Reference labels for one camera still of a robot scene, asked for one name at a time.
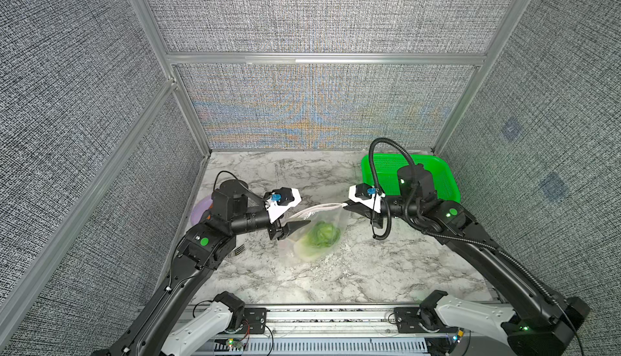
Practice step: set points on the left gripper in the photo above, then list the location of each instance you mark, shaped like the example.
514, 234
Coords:
278, 228

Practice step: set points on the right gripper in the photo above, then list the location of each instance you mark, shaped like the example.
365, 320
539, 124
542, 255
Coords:
377, 212

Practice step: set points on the clear zip-top bag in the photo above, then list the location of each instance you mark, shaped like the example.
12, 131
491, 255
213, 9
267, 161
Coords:
330, 213

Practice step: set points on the green chinese cabbage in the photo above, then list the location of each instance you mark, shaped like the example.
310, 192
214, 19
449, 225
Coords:
317, 242

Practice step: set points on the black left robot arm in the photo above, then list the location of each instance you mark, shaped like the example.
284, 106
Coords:
235, 210

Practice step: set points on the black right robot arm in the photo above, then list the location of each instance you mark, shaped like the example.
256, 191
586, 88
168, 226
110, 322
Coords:
534, 320

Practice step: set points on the silver fork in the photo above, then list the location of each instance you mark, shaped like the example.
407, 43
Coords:
237, 251

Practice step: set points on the purple plate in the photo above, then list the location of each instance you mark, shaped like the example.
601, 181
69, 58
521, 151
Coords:
199, 209

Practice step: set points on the green plastic basket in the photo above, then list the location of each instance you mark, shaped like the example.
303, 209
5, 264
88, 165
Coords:
387, 166

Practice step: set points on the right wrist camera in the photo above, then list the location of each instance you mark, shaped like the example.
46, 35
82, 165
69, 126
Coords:
364, 193

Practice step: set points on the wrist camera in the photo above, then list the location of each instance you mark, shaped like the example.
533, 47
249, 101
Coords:
364, 193
281, 200

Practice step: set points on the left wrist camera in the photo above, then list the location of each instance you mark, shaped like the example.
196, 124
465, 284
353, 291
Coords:
281, 200

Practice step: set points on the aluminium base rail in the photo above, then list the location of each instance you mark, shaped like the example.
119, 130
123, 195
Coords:
375, 320

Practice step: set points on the white perforated cable tray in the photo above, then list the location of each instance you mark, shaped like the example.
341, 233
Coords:
321, 346

